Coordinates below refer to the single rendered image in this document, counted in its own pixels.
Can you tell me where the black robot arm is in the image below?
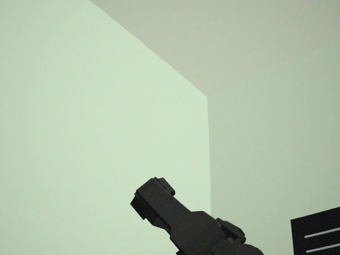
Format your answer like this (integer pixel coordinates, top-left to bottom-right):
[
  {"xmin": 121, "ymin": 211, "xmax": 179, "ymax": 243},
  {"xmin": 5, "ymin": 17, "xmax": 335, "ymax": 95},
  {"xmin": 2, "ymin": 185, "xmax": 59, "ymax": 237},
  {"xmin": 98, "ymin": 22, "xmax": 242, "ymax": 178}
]
[{"xmin": 130, "ymin": 177, "xmax": 264, "ymax": 255}]

